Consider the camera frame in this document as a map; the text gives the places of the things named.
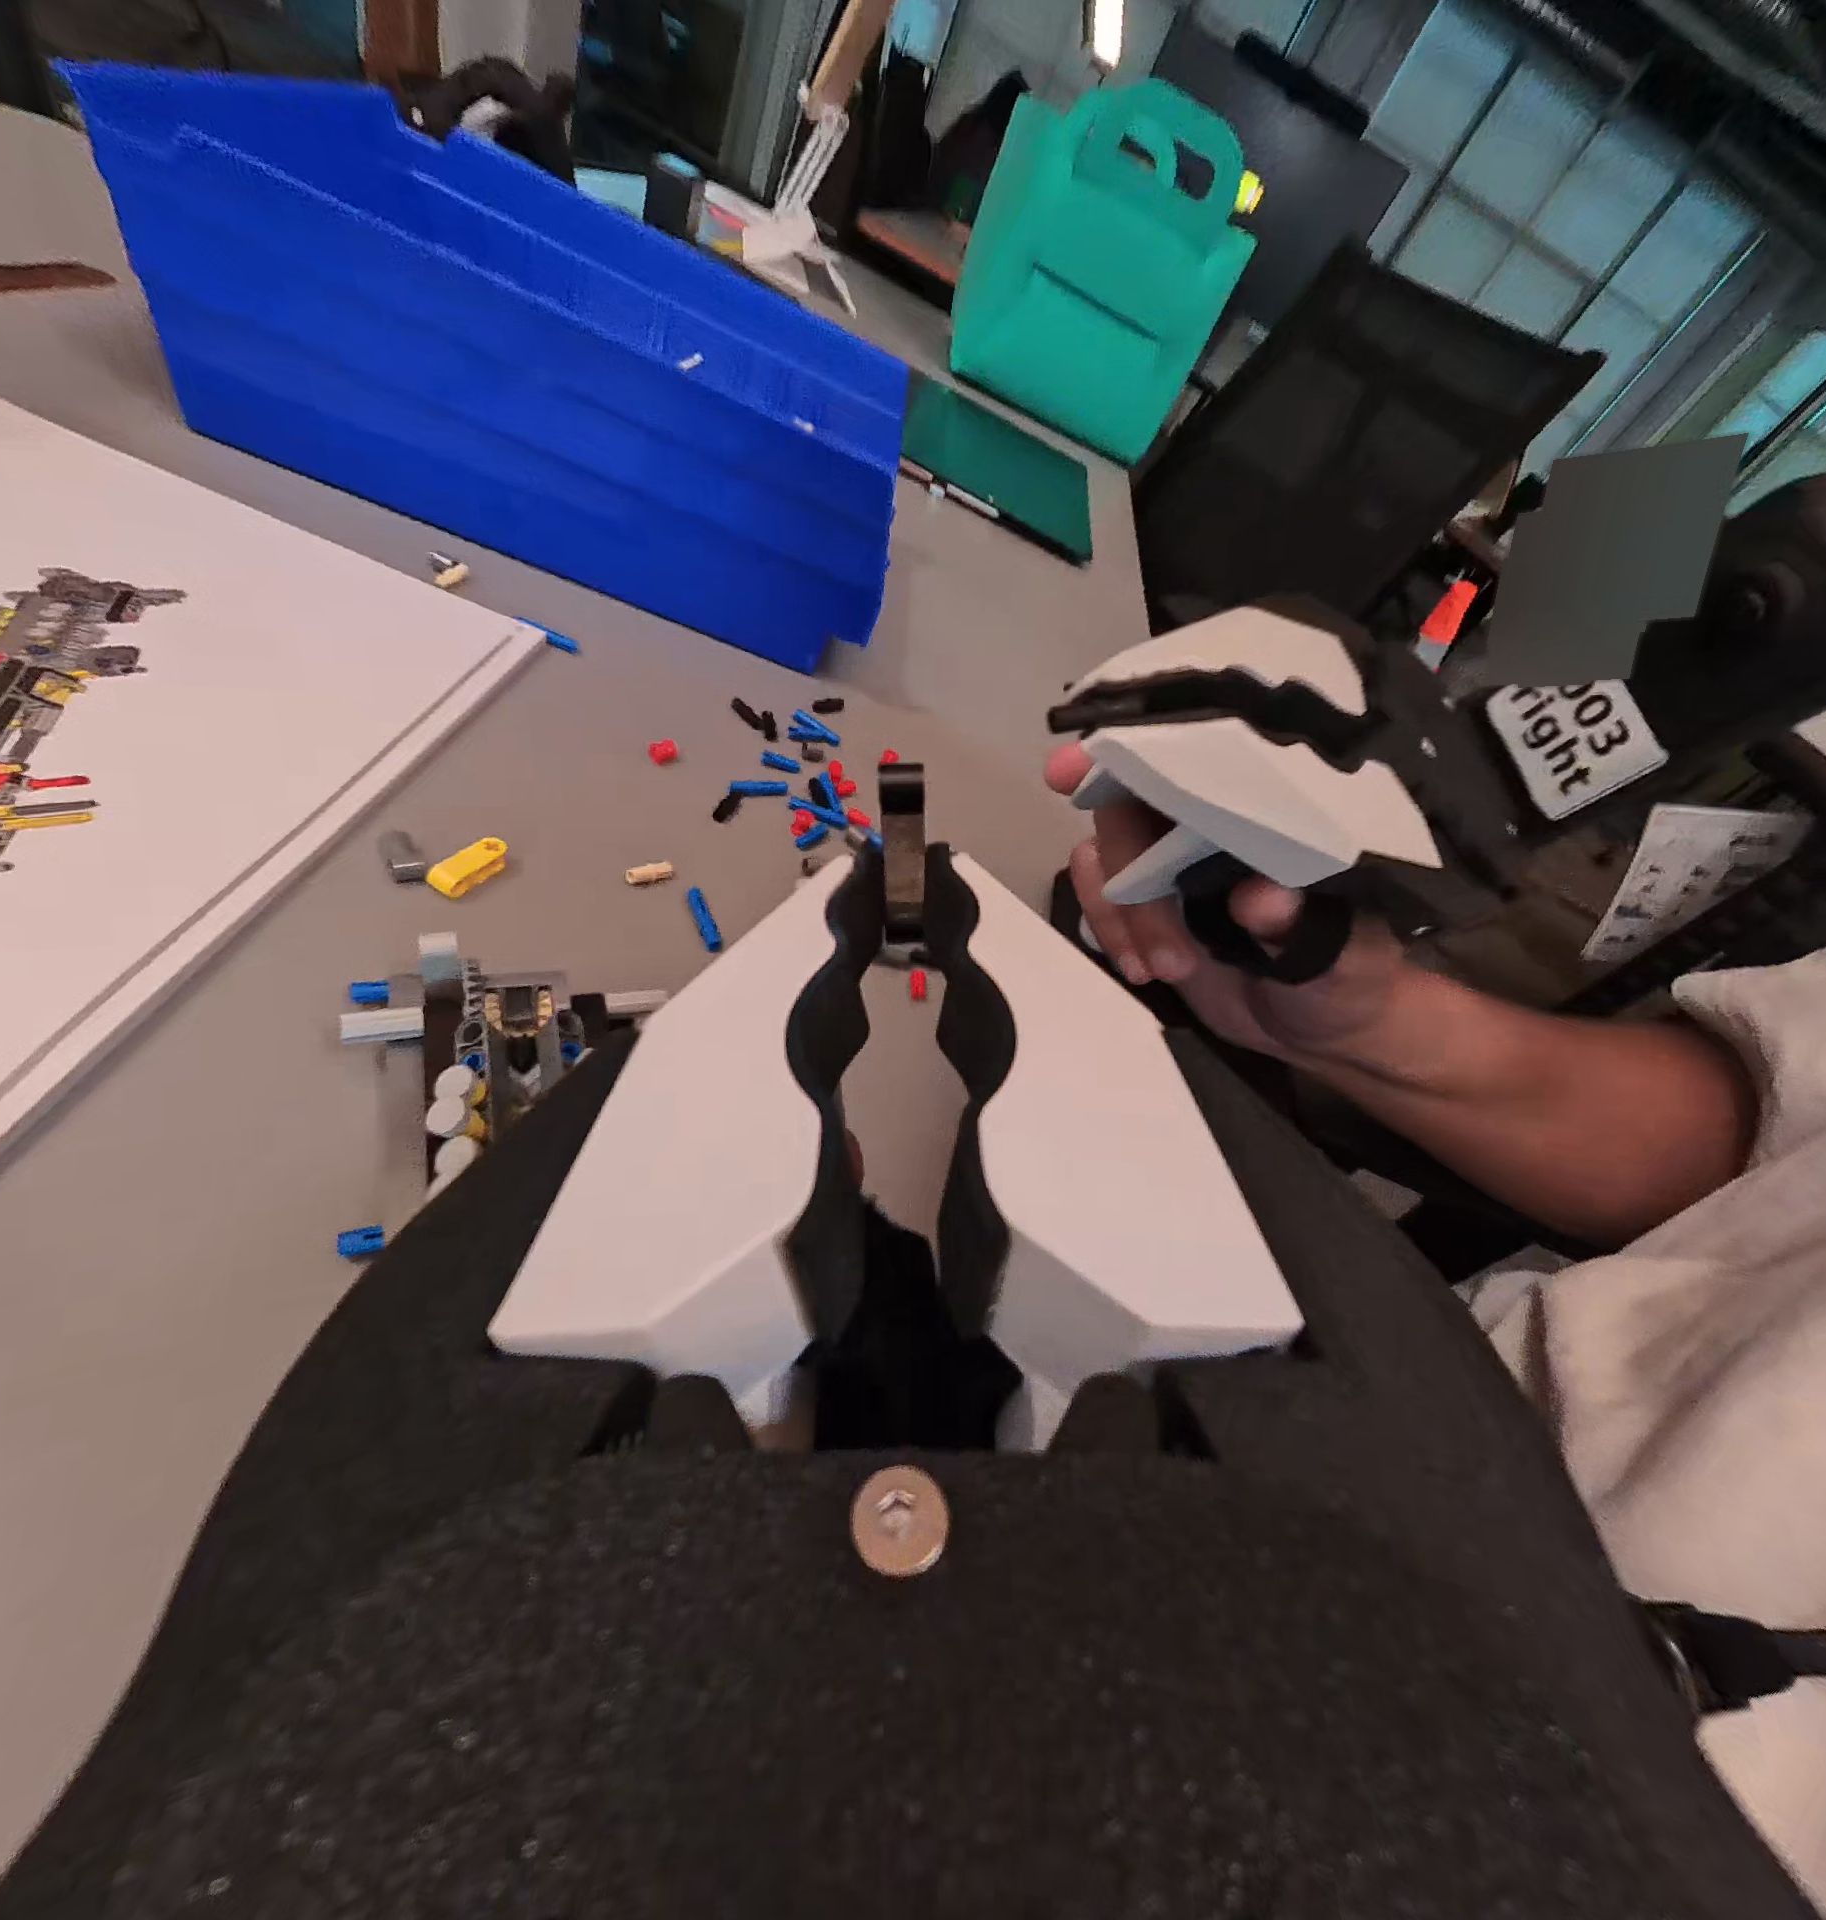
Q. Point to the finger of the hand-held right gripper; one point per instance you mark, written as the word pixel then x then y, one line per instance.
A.
pixel 1274 812
pixel 1228 646

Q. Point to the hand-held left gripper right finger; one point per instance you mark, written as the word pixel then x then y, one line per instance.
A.
pixel 1140 1202

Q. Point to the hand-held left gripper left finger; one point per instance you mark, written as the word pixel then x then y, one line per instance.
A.
pixel 673 1202

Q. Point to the lego car chassis assembly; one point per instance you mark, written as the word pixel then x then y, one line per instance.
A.
pixel 495 1035

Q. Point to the black angled lego beam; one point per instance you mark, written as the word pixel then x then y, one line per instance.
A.
pixel 906 839

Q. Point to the white lego instruction booklet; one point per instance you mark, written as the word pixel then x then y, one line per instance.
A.
pixel 251 717

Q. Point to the person's right forearm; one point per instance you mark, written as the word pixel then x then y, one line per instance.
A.
pixel 1530 1115

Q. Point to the dark grey lego elbow connector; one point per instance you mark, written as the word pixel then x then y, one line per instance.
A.
pixel 402 860

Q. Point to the blue lego pin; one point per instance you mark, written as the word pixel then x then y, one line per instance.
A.
pixel 704 918
pixel 549 639

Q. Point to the tan lego pin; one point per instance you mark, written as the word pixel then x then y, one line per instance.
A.
pixel 652 873

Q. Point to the yellow lego connector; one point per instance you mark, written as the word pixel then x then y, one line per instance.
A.
pixel 466 867

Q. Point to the scattered loose lego pieces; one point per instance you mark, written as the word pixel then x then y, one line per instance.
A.
pixel 808 775

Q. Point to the small tan lego piece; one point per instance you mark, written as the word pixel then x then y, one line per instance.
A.
pixel 448 570

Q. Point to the person's right hand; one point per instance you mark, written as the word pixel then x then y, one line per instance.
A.
pixel 1305 1013

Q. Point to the black mesh office chair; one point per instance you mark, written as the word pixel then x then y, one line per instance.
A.
pixel 1348 438

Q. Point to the teal tote bag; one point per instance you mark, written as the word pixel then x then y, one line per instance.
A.
pixel 1094 296

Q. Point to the white folding tablet stand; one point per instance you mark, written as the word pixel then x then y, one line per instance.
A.
pixel 808 180

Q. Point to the person's white shirt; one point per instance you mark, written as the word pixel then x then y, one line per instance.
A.
pixel 1723 1426

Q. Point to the blue plastic bin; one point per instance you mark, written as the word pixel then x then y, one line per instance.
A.
pixel 475 388

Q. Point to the black bundled object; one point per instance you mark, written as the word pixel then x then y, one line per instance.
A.
pixel 475 111

